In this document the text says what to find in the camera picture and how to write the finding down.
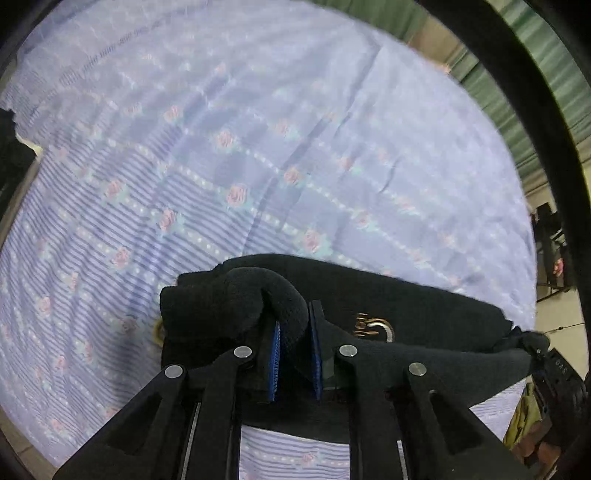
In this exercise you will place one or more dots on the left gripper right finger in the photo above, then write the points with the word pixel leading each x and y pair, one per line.
pixel 407 423

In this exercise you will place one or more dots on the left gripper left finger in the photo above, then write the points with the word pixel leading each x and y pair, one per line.
pixel 184 424

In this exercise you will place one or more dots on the black knit pants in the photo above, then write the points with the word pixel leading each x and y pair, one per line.
pixel 479 352

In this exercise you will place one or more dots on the black chair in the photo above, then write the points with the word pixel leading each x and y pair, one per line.
pixel 555 273

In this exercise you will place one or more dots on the purple floral bed sheet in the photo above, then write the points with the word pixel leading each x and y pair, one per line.
pixel 179 134

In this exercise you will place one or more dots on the green curtain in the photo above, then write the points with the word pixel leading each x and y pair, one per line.
pixel 512 61

